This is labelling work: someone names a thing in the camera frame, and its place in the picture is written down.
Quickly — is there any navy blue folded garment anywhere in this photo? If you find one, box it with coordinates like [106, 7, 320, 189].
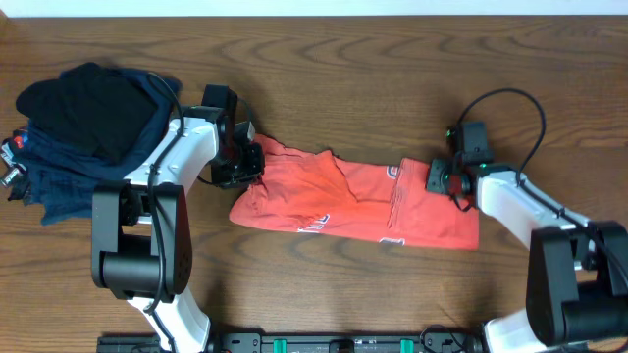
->
[17, 69, 172, 226]

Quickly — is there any dark garment with printed graphics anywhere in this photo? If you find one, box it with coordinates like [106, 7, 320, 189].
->
[1, 126, 30, 205]

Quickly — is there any black folded garment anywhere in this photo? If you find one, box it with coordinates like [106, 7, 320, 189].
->
[16, 63, 157, 163]

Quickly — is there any right black cable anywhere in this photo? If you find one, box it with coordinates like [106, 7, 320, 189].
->
[450, 87, 628, 285]

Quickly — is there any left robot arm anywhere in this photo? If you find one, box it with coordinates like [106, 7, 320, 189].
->
[91, 85, 264, 353]

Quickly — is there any red t-shirt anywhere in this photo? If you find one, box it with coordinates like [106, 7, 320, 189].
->
[229, 135, 480, 250]

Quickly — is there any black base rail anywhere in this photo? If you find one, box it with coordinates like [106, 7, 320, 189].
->
[95, 325, 487, 353]

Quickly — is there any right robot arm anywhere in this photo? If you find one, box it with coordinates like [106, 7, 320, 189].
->
[426, 123, 627, 352]

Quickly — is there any left black cable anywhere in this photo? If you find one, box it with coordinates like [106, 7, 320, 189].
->
[141, 72, 186, 353]

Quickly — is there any black cable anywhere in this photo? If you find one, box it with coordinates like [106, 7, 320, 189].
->
[450, 87, 628, 285]
[141, 72, 186, 353]

